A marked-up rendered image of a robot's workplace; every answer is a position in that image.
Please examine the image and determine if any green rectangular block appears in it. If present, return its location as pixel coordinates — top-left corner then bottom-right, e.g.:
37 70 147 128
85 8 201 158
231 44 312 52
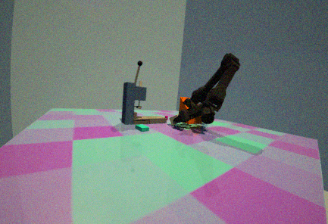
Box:
135 124 149 132

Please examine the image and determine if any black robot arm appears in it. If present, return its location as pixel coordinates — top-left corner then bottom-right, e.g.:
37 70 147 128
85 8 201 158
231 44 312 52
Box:
183 53 240 124

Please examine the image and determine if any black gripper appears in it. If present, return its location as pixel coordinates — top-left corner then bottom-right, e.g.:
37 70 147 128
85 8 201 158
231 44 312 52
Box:
173 104 201 122

